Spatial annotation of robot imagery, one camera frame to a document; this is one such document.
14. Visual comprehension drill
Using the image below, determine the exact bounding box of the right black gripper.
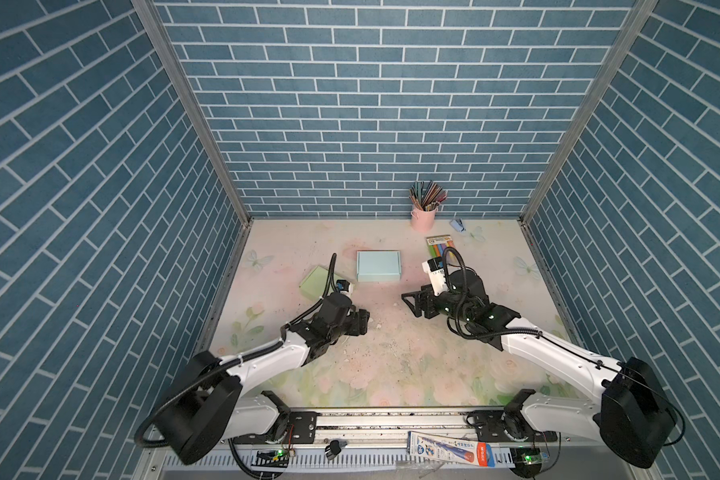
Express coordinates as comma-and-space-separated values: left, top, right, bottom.
401, 282, 473, 325

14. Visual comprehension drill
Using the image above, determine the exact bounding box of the black mounting plate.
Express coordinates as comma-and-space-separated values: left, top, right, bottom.
265, 411, 318, 446
465, 408, 558, 443

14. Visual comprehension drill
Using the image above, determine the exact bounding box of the small black knob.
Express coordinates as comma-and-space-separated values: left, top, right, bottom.
325, 439, 343, 461

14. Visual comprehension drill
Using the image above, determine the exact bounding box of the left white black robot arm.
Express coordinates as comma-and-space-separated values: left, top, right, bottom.
134, 292, 370, 465

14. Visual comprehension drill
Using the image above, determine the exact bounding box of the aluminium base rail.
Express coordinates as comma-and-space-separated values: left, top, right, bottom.
130, 405, 661, 480

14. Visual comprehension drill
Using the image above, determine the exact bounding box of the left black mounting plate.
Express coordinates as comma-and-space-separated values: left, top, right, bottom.
265, 411, 318, 446

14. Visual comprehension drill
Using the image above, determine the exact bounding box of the light blue paper box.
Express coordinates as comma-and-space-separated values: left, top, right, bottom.
356, 250, 402, 283

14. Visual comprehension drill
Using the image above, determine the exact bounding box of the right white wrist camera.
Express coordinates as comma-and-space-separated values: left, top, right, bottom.
422, 256, 449, 296

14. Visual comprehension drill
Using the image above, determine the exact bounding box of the light green paper box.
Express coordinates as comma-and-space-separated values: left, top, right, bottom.
299, 266, 334, 302

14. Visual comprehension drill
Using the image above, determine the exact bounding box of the left green circuit board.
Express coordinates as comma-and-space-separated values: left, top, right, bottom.
251, 449, 291, 471

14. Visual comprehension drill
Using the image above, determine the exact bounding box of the right green lit device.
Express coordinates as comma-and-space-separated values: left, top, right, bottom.
510, 447, 544, 479

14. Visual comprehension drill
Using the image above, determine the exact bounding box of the coloured pencils bundle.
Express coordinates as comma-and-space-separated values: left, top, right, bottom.
408, 181, 448, 212

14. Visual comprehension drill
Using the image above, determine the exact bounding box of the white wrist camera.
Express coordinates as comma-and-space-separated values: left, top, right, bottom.
422, 256, 449, 296
334, 279, 354, 296

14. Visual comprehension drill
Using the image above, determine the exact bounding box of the right black cable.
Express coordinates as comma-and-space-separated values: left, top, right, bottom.
441, 245, 686, 448

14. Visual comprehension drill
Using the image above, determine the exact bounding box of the white red blue package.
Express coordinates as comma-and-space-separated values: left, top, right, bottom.
407, 431, 495, 467

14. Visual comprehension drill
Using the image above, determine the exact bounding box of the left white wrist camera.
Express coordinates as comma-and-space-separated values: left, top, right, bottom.
334, 279, 354, 296

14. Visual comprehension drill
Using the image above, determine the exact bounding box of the pack of coloured markers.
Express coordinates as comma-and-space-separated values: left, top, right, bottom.
426, 235, 455, 258

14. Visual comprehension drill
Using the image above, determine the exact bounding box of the pink pencil cup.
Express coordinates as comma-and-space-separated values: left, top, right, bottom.
410, 207, 437, 233

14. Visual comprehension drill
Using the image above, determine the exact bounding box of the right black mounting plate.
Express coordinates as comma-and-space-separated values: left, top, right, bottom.
465, 408, 558, 443

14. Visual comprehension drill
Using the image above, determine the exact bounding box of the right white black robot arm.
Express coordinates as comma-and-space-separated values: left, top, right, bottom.
401, 268, 687, 469

